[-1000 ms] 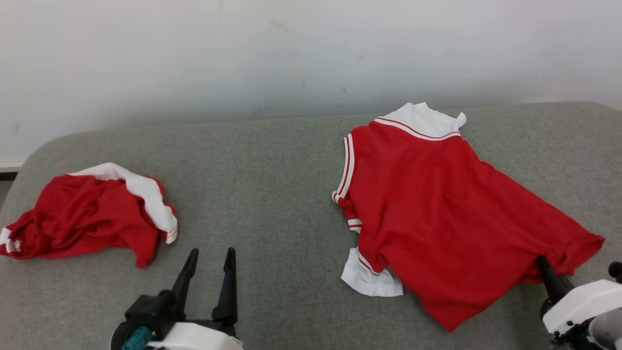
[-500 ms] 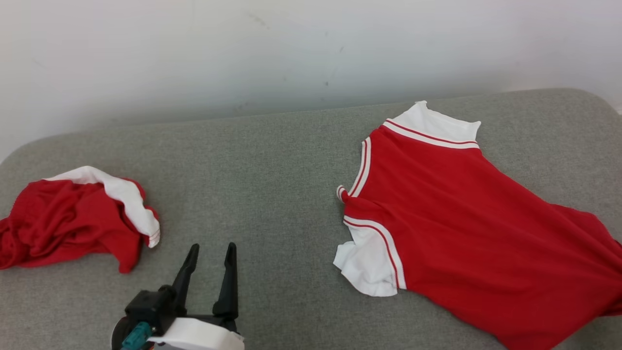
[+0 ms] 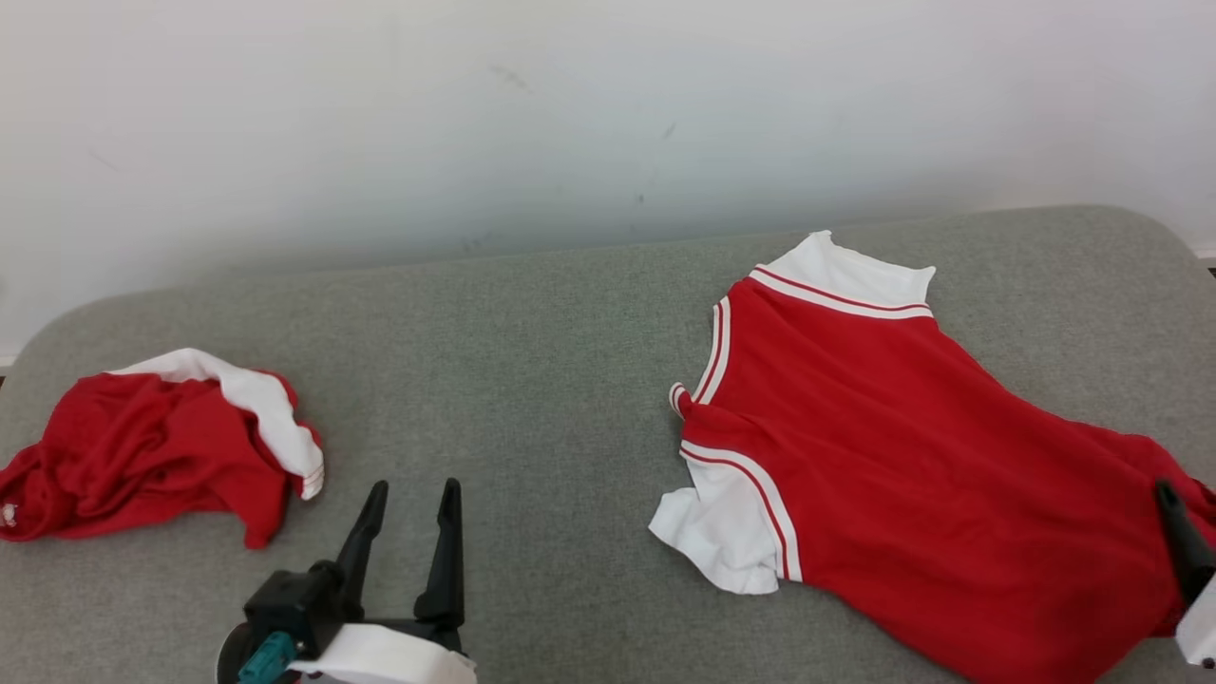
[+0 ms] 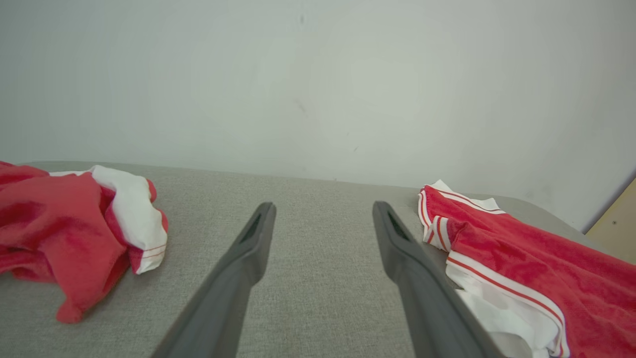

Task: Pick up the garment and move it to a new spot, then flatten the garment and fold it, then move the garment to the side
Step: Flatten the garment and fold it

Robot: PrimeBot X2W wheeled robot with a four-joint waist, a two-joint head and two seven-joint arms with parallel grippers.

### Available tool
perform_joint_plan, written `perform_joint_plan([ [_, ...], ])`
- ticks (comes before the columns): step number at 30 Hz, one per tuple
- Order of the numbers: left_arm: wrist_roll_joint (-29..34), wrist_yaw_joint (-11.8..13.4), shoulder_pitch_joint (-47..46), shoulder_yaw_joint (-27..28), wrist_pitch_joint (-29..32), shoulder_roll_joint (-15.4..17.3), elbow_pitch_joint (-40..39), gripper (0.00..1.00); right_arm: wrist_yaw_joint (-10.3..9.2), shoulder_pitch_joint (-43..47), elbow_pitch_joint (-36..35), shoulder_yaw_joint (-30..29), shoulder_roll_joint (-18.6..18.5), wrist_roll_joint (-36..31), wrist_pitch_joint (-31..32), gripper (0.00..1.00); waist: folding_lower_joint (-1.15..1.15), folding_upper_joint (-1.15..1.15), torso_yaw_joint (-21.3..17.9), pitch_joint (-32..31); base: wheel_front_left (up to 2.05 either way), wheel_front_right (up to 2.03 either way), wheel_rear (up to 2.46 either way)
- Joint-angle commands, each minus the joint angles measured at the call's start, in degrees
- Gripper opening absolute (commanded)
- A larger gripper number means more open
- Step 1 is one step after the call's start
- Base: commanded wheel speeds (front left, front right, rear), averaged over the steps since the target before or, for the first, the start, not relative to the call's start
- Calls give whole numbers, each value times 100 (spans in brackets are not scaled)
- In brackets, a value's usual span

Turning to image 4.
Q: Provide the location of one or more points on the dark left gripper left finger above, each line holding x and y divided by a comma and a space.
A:
223, 298

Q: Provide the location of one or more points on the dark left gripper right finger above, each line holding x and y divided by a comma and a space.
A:
427, 308

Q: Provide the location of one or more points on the red jersey with number print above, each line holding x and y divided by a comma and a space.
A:
546, 268

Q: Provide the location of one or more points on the red shorts with white stripes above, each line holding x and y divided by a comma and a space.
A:
59, 228

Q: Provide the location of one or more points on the beige wooden board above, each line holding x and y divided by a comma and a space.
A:
618, 228

